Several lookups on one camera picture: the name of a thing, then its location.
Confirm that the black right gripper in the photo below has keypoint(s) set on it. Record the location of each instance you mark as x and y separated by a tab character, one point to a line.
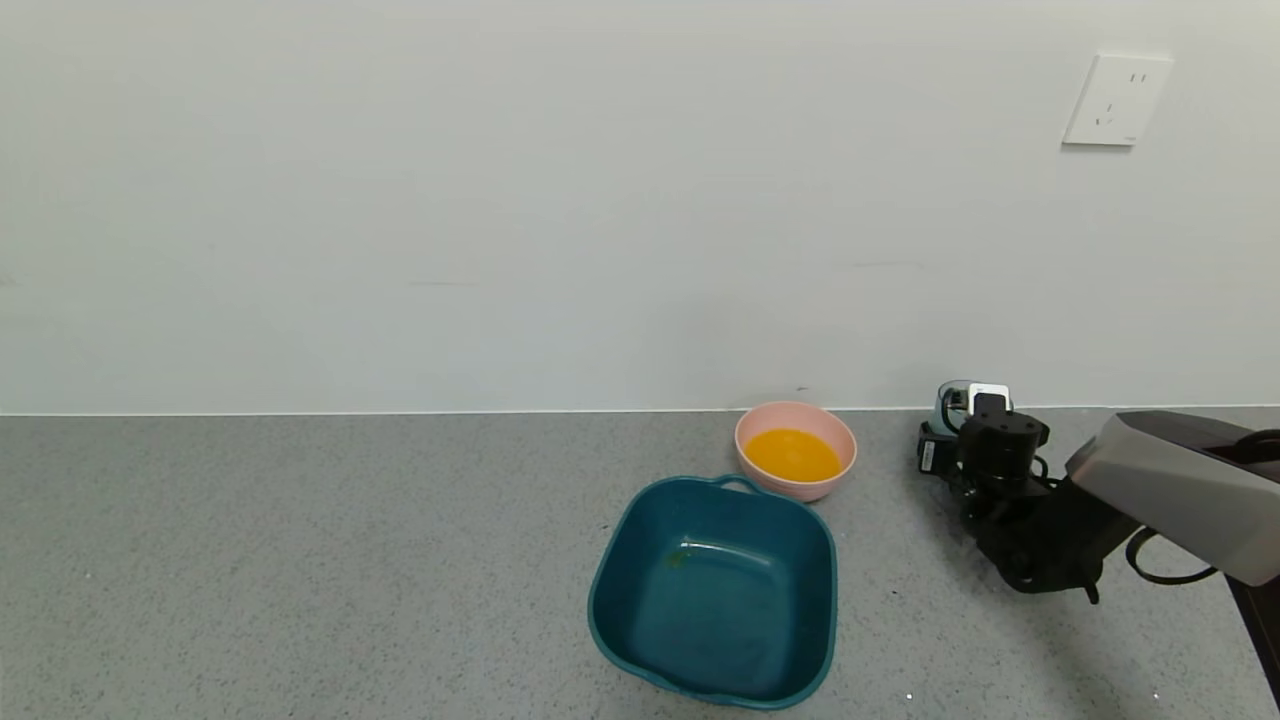
929	455

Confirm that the ribbed translucent blue-green cup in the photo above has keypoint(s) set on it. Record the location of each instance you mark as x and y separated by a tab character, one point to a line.
948	405

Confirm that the orange juice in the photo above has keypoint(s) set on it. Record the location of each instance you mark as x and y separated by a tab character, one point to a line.
792	455

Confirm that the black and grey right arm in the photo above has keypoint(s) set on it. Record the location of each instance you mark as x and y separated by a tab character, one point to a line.
1170	490

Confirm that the pink bowl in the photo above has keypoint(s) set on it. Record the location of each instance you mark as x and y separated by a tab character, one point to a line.
790	415

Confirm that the teal square plastic basin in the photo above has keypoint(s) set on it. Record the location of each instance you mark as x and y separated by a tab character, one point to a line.
715	600

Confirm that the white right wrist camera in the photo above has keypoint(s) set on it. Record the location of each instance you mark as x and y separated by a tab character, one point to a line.
990	395

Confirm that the white wall socket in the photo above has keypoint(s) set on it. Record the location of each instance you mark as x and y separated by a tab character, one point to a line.
1117	100

